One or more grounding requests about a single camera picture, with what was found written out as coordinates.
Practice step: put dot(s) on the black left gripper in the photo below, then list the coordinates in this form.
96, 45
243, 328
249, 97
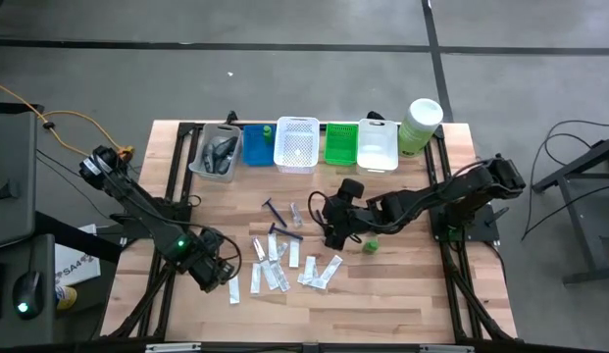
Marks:
208, 262

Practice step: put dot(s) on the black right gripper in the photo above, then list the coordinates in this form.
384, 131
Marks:
345, 218

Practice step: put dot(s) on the green Pert shampoo bottle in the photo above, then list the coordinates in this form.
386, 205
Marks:
370, 245
267, 133

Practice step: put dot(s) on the blue disposable razor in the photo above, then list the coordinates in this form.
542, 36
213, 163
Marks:
286, 231
275, 212

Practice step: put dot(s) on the grey tapered plastic case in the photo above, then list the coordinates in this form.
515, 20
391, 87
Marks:
224, 146
208, 157
226, 164

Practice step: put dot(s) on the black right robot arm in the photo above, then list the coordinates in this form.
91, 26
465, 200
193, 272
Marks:
431, 193

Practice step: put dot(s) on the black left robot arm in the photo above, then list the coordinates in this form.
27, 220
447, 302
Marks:
137, 204

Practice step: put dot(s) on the green perforated plastic basket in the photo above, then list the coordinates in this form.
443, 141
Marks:
340, 144

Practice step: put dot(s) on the white perforated plastic basket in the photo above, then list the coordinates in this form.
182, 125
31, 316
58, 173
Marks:
296, 142

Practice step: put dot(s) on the blue plastic bin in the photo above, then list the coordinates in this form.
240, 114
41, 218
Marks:
255, 152

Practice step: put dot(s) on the disinfecting wipes canister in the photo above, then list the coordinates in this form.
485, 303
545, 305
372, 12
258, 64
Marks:
421, 122

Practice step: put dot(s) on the white cardboard box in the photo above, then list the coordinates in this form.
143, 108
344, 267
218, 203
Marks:
76, 255

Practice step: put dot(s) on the yellow capped container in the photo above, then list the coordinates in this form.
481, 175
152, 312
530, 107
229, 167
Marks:
66, 297

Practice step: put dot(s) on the dark grey side desk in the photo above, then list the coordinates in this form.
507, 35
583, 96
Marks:
39, 255

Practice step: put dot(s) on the black computer mouse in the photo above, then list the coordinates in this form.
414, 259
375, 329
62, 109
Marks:
28, 294

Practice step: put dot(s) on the dark grey computer case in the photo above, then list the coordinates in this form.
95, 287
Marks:
10, 171

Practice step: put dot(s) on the black metal stand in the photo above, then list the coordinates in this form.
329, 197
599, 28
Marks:
583, 196

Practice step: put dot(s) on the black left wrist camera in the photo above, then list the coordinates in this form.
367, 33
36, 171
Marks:
212, 238

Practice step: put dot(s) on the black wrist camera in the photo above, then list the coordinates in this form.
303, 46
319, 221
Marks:
212, 238
351, 188

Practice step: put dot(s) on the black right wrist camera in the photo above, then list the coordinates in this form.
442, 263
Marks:
351, 188

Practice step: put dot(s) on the silver metal bracket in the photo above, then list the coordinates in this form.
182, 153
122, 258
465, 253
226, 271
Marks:
440, 349
172, 348

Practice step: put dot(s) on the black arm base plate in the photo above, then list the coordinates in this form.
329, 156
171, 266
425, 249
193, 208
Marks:
135, 228
473, 225

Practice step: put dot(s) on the black metal table frame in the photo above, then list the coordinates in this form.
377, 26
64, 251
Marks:
172, 166

